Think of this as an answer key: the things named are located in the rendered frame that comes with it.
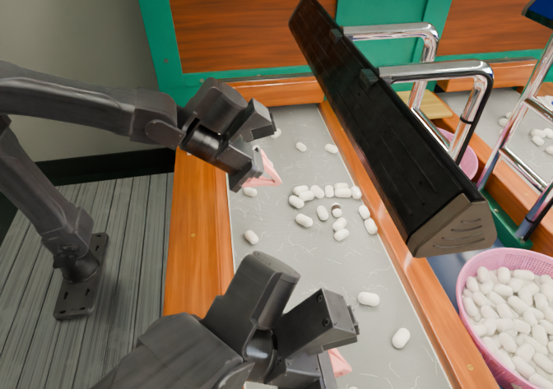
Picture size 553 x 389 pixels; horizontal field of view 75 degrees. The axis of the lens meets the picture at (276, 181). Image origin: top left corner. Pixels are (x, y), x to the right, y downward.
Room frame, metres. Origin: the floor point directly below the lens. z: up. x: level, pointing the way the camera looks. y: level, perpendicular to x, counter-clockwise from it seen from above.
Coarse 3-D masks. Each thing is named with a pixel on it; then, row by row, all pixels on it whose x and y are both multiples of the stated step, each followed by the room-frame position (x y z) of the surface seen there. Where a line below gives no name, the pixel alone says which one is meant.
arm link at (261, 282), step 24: (240, 264) 0.21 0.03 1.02; (264, 264) 0.20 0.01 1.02; (240, 288) 0.19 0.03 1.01; (264, 288) 0.18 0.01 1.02; (288, 288) 0.20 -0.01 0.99; (216, 312) 0.17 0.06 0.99; (240, 312) 0.17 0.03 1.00; (264, 312) 0.18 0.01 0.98; (240, 336) 0.15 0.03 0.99; (216, 384) 0.10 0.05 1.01; (240, 384) 0.12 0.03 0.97
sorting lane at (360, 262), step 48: (288, 144) 0.79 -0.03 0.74; (240, 192) 0.60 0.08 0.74; (288, 192) 0.60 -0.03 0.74; (240, 240) 0.46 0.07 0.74; (288, 240) 0.46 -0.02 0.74; (336, 240) 0.46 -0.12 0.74; (336, 288) 0.35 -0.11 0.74; (384, 288) 0.35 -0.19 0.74; (384, 336) 0.26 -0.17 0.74; (384, 384) 0.19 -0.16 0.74; (432, 384) 0.19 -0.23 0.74
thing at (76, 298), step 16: (96, 240) 0.51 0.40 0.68; (96, 256) 0.47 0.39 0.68; (64, 272) 0.40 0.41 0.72; (80, 272) 0.40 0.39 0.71; (96, 272) 0.42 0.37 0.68; (64, 288) 0.39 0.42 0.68; (80, 288) 0.39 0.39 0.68; (96, 288) 0.39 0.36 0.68; (64, 304) 0.35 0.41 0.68; (80, 304) 0.35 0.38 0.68
